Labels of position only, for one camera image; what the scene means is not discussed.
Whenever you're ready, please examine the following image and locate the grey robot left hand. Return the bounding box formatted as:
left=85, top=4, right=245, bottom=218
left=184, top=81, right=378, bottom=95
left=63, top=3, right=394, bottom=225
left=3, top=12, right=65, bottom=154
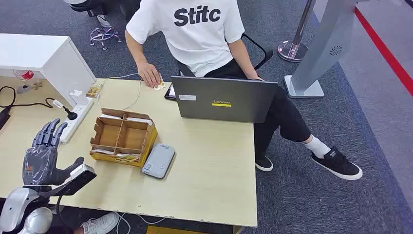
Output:
left=21, top=118, right=85, bottom=187

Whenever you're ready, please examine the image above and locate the white sneaker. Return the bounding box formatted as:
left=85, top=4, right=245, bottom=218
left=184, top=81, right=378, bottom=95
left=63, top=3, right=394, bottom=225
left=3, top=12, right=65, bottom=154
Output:
left=80, top=212, right=120, bottom=234

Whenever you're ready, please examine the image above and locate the person's right hand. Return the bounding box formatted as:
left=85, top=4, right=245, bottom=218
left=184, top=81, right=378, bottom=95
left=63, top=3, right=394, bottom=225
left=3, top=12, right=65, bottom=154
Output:
left=137, top=62, right=162, bottom=88

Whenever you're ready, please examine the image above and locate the grey kiosk stand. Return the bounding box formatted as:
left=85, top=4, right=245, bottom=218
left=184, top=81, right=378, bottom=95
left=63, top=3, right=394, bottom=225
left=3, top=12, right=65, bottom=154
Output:
left=283, top=0, right=370, bottom=98

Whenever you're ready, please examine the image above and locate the grey card reader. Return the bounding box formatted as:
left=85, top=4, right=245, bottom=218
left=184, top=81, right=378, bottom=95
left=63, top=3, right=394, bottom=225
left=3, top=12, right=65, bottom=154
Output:
left=142, top=144, right=176, bottom=179

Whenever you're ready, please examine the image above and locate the white cabinet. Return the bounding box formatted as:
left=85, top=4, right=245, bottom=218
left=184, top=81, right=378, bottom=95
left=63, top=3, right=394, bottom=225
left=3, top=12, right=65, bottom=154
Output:
left=0, top=33, right=97, bottom=107

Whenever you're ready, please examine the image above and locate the chrome stanchion post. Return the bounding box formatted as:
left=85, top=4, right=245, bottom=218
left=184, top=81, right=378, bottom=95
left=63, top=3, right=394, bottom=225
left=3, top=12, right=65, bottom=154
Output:
left=277, top=0, right=317, bottom=62

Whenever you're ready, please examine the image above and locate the chrome-base swivel chair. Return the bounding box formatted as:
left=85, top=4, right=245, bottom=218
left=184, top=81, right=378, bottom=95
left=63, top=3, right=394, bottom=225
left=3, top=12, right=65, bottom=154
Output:
left=63, top=0, right=123, bottom=51

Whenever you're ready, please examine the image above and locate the cardboard divider box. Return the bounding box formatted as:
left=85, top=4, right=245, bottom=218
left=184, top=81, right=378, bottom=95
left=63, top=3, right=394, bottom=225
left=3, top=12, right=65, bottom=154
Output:
left=90, top=108, right=158, bottom=168

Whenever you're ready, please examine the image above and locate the red-labelled plastic bottle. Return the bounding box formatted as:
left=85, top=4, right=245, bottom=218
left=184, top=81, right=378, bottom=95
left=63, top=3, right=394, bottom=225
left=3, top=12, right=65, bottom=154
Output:
left=13, top=69, right=35, bottom=81

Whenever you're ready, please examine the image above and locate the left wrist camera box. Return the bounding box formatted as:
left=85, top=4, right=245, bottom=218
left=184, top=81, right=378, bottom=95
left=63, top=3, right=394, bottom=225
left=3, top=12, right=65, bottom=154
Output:
left=40, top=164, right=97, bottom=197

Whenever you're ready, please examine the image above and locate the black plug with cable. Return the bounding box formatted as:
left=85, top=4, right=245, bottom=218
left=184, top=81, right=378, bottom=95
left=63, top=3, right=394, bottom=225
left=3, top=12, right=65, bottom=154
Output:
left=0, top=86, right=78, bottom=121

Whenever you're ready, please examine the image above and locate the yellow box under table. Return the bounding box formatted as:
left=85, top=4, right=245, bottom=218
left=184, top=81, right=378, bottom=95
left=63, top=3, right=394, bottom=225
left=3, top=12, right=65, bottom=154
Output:
left=146, top=226, right=207, bottom=234

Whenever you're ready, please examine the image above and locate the black office chair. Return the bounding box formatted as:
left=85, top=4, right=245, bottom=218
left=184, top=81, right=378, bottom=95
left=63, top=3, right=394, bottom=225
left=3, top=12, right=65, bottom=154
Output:
left=175, top=32, right=274, bottom=78

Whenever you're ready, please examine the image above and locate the black smartphone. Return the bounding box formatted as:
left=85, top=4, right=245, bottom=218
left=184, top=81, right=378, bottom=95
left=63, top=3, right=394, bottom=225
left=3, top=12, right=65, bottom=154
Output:
left=164, top=83, right=177, bottom=101

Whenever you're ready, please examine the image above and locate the small yellow-brown card pack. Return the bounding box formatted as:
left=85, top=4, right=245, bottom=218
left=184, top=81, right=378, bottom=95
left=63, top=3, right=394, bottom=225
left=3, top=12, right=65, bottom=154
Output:
left=85, top=84, right=102, bottom=98

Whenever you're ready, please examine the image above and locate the thin white cable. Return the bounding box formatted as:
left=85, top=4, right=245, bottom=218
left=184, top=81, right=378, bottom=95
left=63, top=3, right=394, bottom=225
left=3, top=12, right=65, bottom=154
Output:
left=96, top=73, right=143, bottom=111

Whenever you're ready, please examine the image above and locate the black power adapter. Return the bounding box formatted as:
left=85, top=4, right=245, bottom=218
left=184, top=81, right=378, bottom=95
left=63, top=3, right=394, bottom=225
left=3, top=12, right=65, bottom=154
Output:
left=0, top=106, right=12, bottom=132

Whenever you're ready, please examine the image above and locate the person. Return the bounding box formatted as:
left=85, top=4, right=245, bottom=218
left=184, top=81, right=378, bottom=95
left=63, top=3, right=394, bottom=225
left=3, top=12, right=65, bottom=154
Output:
left=125, top=0, right=364, bottom=181

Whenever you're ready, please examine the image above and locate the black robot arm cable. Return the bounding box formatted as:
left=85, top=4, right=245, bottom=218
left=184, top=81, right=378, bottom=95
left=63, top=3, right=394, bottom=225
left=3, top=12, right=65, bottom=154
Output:
left=55, top=194, right=70, bottom=227

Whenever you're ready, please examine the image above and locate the white charger adapter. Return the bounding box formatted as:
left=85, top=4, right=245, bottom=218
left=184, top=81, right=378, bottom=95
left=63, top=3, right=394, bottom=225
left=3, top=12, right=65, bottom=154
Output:
left=69, top=90, right=89, bottom=106

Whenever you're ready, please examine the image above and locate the white cable under table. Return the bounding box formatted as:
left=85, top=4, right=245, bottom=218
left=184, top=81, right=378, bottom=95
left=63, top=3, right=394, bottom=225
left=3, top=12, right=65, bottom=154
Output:
left=113, top=211, right=167, bottom=234

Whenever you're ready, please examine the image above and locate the white power strip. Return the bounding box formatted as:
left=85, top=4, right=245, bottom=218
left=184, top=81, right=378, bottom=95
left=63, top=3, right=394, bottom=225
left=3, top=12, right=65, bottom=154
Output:
left=59, top=97, right=95, bottom=145

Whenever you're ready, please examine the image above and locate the grey Lenovo laptop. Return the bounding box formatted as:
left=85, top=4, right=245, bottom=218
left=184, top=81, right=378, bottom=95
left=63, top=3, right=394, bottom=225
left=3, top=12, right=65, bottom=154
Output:
left=171, top=76, right=279, bottom=124

